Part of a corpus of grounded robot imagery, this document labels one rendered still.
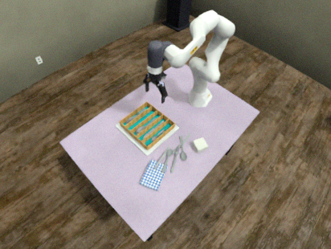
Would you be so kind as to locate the blue and white checked towel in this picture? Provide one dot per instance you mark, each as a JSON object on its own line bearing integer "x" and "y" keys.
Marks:
{"x": 153, "y": 177}

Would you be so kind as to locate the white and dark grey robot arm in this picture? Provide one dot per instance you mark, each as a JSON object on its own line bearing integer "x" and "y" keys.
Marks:
{"x": 203, "y": 72}

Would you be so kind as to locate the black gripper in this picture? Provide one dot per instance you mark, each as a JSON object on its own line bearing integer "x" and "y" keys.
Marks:
{"x": 157, "y": 81}

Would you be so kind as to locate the wooden cutlery tray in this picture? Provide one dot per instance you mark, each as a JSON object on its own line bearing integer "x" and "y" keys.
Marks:
{"x": 143, "y": 119}

